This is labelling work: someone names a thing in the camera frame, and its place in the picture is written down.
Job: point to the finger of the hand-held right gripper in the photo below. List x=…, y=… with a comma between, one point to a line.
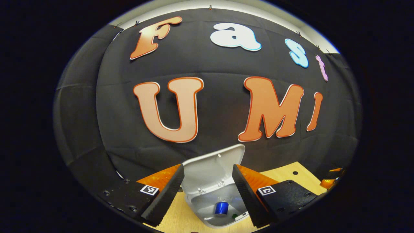
x=327, y=183
x=335, y=169

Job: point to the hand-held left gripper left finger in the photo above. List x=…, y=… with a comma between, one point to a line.
x=168, y=194

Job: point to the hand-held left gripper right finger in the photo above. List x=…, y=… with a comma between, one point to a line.
x=244, y=194

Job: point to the blue pop can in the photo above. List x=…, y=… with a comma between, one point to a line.
x=222, y=208

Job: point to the white desktop garbage bin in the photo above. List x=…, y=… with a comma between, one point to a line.
x=210, y=171

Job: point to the wooden desktop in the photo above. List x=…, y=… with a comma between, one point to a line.
x=307, y=181

